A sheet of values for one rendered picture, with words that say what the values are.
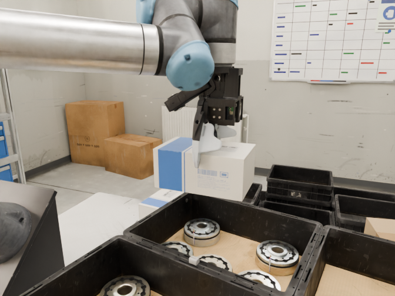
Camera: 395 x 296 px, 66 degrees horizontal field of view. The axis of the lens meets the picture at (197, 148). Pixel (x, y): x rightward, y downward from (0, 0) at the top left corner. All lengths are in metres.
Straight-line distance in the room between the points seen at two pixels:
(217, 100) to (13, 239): 0.58
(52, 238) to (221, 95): 0.60
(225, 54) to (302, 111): 2.92
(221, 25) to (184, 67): 0.18
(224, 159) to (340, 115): 2.96
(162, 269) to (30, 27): 0.50
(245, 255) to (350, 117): 2.82
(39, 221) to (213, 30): 0.62
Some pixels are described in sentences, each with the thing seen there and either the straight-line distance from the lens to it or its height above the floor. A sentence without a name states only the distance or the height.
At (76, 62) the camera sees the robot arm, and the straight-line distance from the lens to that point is 0.46.
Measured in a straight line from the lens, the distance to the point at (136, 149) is 3.50.
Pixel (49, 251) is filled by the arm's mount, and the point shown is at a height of 0.83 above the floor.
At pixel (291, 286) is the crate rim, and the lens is 0.62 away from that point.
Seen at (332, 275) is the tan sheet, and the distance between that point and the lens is 0.84.
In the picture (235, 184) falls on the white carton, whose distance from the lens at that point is 0.62.
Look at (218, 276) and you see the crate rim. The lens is 0.62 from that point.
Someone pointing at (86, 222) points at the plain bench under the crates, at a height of 0.70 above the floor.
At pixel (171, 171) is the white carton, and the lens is 0.66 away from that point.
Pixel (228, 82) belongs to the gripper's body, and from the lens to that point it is 0.62.
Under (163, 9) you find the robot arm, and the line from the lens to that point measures 0.56.
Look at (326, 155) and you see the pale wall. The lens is 3.60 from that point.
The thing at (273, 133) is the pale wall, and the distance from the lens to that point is 3.57.
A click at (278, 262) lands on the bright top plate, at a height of 0.86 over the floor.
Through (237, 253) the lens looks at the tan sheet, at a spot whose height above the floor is 0.83.
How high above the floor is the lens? 1.32
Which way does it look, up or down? 16 degrees down
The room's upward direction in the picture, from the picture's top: straight up
